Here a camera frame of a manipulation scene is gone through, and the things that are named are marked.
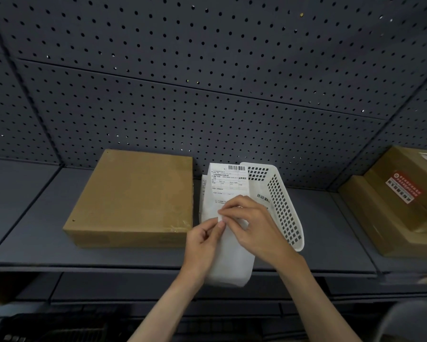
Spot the person's left hand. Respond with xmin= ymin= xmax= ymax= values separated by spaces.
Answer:
xmin=181 ymin=217 xmax=227 ymax=282

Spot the person's right hand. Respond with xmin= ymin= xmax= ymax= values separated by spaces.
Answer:
xmin=217 ymin=195 xmax=301 ymax=272

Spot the white mailer bag with label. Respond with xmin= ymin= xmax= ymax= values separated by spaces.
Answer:
xmin=202 ymin=162 xmax=256 ymax=287

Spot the person's right forearm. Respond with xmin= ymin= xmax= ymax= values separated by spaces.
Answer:
xmin=275 ymin=253 xmax=363 ymax=342

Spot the person's left forearm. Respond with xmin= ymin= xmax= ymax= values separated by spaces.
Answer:
xmin=127 ymin=271 xmax=201 ymax=342

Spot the white flat packet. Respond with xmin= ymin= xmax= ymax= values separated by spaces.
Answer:
xmin=199 ymin=174 xmax=210 ymax=225

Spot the white perforated plastic basket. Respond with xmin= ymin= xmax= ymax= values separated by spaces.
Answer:
xmin=240 ymin=162 xmax=305 ymax=253

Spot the flat brown cardboard box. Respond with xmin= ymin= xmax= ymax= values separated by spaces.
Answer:
xmin=62 ymin=149 xmax=195 ymax=249

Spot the grey pegboard back panel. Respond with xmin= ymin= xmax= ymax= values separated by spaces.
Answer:
xmin=0 ymin=0 xmax=427 ymax=192

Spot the low wide brown cardboard box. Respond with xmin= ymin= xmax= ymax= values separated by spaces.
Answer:
xmin=338 ymin=175 xmax=427 ymax=259

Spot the grey metal shelf board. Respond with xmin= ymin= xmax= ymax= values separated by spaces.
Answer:
xmin=0 ymin=167 xmax=378 ymax=279

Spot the brown cardboard box red label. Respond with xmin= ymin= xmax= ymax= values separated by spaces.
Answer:
xmin=363 ymin=145 xmax=427 ymax=233

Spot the black plastic crate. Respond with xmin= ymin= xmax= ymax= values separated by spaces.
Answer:
xmin=0 ymin=304 xmax=130 ymax=342

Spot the grey rounded item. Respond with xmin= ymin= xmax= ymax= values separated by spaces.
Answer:
xmin=377 ymin=299 xmax=427 ymax=342

